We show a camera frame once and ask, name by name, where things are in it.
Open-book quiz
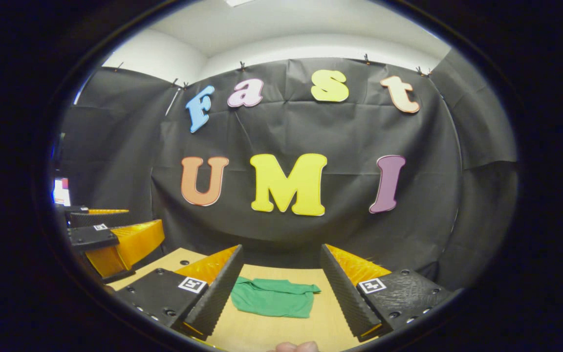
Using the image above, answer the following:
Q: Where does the green T-shirt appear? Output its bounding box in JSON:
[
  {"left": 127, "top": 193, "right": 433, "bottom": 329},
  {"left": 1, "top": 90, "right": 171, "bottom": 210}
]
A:
[{"left": 231, "top": 277, "right": 321, "bottom": 319}]

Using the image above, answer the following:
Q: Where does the black backdrop cloth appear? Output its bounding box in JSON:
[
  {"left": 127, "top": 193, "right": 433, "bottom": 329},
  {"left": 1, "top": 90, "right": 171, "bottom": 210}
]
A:
[{"left": 57, "top": 49, "right": 519, "bottom": 291}]

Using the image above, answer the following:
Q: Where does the row of black cloth clips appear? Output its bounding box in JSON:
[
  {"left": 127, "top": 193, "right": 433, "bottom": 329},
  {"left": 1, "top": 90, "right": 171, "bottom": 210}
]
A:
[{"left": 114, "top": 54, "right": 433, "bottom": 90}]

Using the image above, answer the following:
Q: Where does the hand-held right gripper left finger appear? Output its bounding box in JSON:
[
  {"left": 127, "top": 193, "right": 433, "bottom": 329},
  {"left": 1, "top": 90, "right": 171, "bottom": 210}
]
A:
[{"left": 114, "top": 244, "right": 244, "bottom": 341}]

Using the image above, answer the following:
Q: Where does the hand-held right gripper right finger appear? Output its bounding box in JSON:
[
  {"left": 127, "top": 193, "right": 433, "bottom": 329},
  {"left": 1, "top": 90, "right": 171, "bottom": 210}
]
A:
[{"left": 320, "top": 244, "right": 453, "bottom": 343}]

